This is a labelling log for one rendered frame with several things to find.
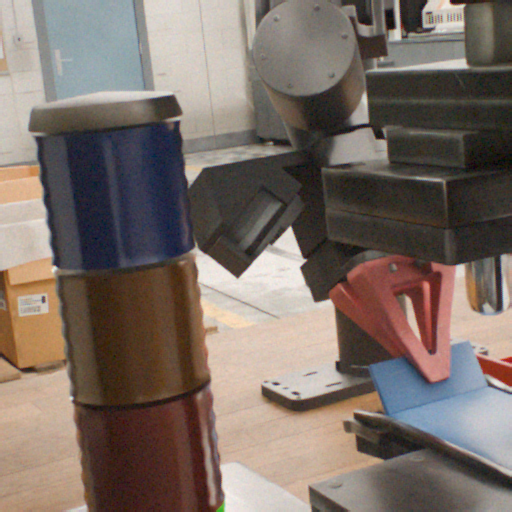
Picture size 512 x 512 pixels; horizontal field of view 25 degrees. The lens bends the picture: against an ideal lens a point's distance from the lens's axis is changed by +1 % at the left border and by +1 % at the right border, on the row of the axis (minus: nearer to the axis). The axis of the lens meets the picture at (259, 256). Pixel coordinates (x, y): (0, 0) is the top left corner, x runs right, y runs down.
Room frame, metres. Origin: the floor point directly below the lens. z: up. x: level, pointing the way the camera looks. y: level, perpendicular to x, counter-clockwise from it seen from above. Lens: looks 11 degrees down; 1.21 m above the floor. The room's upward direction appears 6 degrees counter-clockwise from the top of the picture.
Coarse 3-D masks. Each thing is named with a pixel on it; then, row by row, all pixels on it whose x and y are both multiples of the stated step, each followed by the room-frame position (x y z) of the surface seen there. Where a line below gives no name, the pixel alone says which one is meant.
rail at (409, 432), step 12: (396, 420) 0.61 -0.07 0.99; (396, 432) 0.60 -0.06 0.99; (408, 432) 0.59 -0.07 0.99; (420, 432) 0.59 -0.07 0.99; (396, 444) 0.60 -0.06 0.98; (420, 444) 0.58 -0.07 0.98; (432, 444) 0.57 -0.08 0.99; (444, 444) 0.57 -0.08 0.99; (396, 456) 0.61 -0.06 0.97; (456, 456) 0.55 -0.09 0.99; (468, 456) 0.55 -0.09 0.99; (480, 456) 0.55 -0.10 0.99; (480, 468) 0.54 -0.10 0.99; (492, 468) 0.53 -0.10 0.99; (504, 468) 0.53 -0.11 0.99; (504, 480) 0.52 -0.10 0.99
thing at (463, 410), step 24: (456, 360) 0.65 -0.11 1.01; (384, 384) 0.63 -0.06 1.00; (408, 384) 0.63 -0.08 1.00; (432, 384) 0.64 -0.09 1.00; (456, 384) 0.65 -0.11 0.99; (480, 384) 0.65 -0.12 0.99; (384, 408) 0.62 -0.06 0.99; (408, 408) 0.63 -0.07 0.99; (432, 408) 0.62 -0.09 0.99; (456, 408) 0.62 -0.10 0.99; (480, 408) 0.62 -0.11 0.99; (504, 408) 0.61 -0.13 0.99; (432, 432) 0.59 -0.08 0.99; (456, 432) 0.58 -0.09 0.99; (480, 432) 0.58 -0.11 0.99; (504, 432) 0.58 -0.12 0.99; (504, 456) 0.54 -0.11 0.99
